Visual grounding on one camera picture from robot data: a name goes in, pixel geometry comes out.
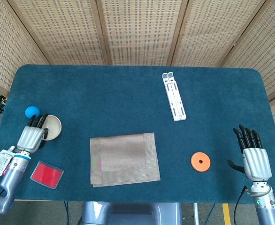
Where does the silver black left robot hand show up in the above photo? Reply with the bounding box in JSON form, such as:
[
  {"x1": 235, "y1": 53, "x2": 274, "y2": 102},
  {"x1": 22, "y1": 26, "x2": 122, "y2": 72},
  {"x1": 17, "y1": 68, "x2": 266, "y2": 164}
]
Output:
[{"x1": 16, "y1": 113, "x2": 49, "y2": 154}]

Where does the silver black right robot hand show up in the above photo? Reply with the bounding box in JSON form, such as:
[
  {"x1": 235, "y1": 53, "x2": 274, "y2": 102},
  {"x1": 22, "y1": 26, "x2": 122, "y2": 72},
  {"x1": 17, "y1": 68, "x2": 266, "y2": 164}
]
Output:
[{"x1": 227, "y1": 124, "x2": 273, "y2": 182}]

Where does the cream white bowl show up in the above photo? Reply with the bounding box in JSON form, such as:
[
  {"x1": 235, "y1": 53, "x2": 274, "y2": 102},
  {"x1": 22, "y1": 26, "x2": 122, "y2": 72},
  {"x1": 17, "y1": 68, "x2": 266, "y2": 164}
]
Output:
[{"x1": 42, "y1": 114, "x2": 62, "y2": 142}]

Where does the beige woven placemat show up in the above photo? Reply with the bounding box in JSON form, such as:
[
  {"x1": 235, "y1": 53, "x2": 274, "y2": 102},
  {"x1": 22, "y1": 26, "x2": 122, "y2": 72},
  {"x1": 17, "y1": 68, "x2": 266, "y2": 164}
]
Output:
[{"x1": 89, "y1": 132, "x2": 161, "y2": 188}]

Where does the blue ball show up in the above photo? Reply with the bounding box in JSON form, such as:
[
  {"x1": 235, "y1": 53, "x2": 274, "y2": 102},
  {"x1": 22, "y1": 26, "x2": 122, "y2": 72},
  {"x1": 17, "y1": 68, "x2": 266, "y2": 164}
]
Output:
[{"x1": 24, "y1": 105, "x2": 40, "y2": 119}]

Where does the red pad in clear case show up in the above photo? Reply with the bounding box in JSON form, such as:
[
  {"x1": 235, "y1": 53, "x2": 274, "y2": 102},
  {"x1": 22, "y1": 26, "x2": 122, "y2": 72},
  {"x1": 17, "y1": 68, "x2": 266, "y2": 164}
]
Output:
[{"x1": 30, "y1": 160, "x2": 65, "y2": 189}]

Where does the orange disc with hole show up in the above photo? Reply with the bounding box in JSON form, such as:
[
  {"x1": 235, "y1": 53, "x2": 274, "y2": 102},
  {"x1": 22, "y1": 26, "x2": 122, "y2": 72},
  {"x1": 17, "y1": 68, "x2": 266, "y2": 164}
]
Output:
[{"x1": 190, "y1": 151, "x2": 212, "y2": 173}]

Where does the white folding stand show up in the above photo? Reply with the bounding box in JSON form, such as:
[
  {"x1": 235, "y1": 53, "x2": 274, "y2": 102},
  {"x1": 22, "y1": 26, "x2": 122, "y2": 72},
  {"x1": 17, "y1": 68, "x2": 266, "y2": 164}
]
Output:
[{"x1": 162, "y1": 71, "x2": 187, "y2": 122}]

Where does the blue carpet table cover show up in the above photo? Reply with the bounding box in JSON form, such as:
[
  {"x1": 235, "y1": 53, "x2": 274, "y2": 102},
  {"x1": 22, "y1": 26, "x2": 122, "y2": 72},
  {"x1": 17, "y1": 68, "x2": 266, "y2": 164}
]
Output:
[{"x1": 0, "y1": 64, "x2": 275, "y2": 204}]

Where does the blue-grey robot torso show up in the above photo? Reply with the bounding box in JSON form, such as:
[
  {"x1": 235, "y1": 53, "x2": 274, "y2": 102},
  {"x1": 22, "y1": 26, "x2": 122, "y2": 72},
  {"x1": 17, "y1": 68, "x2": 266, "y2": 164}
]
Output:
[{"x1": 77, "y1": 201, "x2": 183, "y2": 225}]

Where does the woven bamboo folding screen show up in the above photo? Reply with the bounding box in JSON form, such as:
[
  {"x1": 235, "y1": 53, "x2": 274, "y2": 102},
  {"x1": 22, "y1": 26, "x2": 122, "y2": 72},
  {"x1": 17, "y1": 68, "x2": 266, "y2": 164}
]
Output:
[{"x1": 0, "y1": 0, "x2": 275, "y2": 162}]

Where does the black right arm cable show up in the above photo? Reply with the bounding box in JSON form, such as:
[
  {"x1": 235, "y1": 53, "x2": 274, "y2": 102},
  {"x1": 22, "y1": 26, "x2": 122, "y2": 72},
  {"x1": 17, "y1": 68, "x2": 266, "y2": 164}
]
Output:
[{"x1": 233, "y1": 186, "x2": 248, "y2": 225}]

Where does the blue floor cable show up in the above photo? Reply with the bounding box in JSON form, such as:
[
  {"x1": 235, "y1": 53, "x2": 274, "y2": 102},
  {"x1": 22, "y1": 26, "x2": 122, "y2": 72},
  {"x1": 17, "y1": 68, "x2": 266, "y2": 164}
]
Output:
[
  {"x1": 206, "y1": 203, "x2": 217, "y2": 225},
  {"x1": 63, "y1": 201, "x2": 70, "y2": 225}
]

